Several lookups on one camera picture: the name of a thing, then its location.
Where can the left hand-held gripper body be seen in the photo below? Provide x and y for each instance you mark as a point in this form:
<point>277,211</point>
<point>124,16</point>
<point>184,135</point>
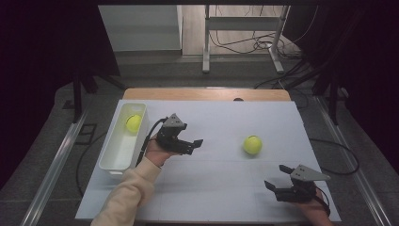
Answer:
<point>171,138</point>

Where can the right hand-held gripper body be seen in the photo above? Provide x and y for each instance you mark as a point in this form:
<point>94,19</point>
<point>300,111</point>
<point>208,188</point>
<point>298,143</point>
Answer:
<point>296,190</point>

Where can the yellow tennis ball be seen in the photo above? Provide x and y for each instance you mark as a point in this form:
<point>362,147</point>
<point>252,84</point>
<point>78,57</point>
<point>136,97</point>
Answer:
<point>252,144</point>
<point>134,123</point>

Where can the white plastic bin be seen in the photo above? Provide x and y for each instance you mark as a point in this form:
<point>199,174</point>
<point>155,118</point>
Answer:
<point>122,150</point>

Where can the person's left hand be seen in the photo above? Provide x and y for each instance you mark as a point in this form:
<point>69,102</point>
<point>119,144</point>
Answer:
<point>158,153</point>

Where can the person's right hand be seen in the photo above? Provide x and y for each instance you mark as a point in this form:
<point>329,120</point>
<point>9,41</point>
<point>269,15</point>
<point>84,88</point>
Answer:
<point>313,210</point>

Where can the white table sheet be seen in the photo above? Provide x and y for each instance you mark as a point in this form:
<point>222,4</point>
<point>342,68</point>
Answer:
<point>219,119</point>

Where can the wooden table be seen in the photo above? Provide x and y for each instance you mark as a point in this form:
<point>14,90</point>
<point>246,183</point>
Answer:
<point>204,94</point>

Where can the dark round table grommet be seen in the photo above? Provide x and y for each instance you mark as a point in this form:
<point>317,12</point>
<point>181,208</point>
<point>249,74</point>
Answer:
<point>238,99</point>

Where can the black tripod stand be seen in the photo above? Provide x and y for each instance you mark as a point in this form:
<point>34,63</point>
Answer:
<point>332,94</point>
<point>77,94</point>

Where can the white cabinet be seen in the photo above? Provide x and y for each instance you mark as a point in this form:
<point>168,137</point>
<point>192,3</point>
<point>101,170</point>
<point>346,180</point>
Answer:
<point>141,28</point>

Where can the dark curtain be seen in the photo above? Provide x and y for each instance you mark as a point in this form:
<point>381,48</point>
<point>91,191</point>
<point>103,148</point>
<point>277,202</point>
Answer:
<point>37,62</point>
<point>367,62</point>

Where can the metal floor rail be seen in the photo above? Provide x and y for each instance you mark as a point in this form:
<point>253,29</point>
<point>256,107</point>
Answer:
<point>53,169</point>
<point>354,169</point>

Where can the grey metal stand frame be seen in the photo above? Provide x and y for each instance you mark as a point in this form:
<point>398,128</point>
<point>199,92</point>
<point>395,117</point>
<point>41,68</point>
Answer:
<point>241,23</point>

